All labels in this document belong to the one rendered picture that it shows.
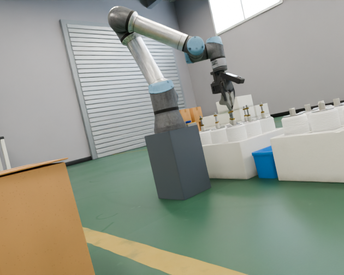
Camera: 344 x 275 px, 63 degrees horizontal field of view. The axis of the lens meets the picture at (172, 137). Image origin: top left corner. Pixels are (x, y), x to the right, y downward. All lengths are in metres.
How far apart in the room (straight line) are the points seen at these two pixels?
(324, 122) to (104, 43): 6.37
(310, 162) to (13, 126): 5.46
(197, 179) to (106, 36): 6.23
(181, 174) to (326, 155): 0.55
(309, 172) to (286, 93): 5.96
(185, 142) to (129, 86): 5.95
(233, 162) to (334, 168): 0.46
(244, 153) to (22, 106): 5.23
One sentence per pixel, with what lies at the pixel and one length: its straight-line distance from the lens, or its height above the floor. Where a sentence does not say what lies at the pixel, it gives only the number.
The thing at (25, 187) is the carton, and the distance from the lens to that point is 0.55.
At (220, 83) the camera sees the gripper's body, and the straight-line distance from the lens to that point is 1.41.
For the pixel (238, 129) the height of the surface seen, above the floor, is 0.23.
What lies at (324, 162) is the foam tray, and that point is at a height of 0.07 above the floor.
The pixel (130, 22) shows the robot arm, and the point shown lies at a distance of 1.36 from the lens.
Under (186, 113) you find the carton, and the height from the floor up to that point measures 0.52.
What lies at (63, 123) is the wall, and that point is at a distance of 6.28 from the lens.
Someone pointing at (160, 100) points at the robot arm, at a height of 0.44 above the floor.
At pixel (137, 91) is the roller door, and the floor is 1.39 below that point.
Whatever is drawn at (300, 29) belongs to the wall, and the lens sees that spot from 7.01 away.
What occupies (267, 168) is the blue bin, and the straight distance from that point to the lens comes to 1.31.
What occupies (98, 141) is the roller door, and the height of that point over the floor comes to 0.38.
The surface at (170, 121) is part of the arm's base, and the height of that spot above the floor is 0.34.
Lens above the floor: 0.31
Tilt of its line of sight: 2 degrees down
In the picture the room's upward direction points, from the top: 13 degrees counter-clockwise
